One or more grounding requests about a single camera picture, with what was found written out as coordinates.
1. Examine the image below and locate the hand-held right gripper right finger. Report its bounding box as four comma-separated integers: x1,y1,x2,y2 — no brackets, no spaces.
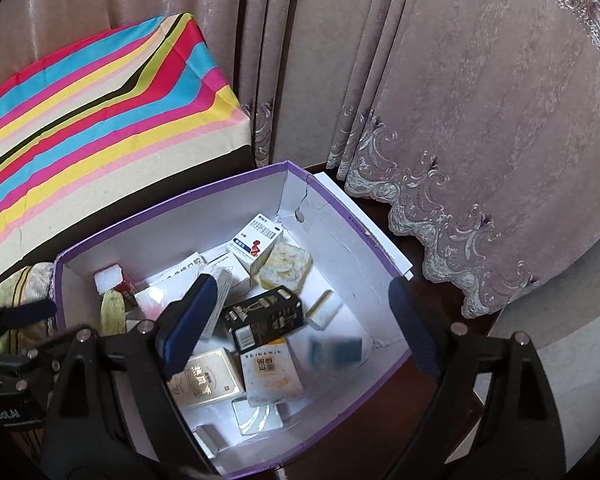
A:
385,277,568,480

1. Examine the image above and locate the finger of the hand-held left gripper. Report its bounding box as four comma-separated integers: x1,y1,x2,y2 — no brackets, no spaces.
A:
0,299,57,335
0,332,73,383

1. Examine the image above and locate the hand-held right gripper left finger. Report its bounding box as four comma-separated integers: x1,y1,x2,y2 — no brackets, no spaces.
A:
40,275,221,480

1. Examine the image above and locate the plain white box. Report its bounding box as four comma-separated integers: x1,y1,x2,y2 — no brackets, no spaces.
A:
200,266,234,341

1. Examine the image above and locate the white box with black print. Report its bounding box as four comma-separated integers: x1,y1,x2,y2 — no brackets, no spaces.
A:
150,251,204,288

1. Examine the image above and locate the beige box with line drawing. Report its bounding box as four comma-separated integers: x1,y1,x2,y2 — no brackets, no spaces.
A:
167,347,246,409

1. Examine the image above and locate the silver and blue box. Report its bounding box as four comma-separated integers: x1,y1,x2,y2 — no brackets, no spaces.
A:
305,335,365,370

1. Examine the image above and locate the green oval scouring pad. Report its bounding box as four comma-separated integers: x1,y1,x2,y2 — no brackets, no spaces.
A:
100,289,127,337

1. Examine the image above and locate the red box with foam top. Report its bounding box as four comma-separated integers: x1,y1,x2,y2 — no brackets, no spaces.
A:
94,270,140,308

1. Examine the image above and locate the white and gold box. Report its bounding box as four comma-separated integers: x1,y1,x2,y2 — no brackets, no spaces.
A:
240,339,305,408

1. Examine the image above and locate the white red blue medicine box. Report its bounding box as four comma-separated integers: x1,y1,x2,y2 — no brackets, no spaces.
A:
226,213,284,276

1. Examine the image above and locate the purple cardboard box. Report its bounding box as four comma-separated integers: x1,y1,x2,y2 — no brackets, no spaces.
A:
52,160,415,466

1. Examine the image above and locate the yellow sponge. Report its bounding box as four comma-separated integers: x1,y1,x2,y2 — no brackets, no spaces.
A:
257,241,314,292

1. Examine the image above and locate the small white box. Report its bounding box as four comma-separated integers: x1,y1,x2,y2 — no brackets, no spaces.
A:
192,422,222,461

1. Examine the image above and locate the beige striped towel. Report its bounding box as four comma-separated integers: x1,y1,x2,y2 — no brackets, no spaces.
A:
0,261,57,480

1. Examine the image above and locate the colourful striped cloth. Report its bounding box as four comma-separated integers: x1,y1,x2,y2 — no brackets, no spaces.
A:
0,12,252,297

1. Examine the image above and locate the pink embroidered curtain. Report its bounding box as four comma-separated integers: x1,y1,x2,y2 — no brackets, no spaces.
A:
0,0,600,319

